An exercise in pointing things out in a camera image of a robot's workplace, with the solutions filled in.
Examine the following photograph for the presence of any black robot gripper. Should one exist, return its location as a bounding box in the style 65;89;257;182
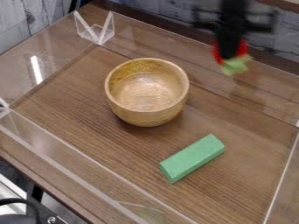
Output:
191;0;277;60

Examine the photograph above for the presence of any red felt strawberry toy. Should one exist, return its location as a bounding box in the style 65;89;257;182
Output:
211;40;252;76

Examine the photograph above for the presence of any light wooden bowl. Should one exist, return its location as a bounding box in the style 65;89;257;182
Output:
104;58;191;127

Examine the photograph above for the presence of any green rectangular block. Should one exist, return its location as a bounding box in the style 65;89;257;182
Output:
159;134;225;183

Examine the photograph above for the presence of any clear acrylic corner bracket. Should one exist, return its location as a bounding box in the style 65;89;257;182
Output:
73;10;115;46

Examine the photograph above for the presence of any clear acrylic tray wall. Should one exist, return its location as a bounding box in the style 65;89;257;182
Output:
0;99;298;224

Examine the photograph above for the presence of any black cable under table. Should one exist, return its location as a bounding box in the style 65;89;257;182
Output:
0;197;40;224

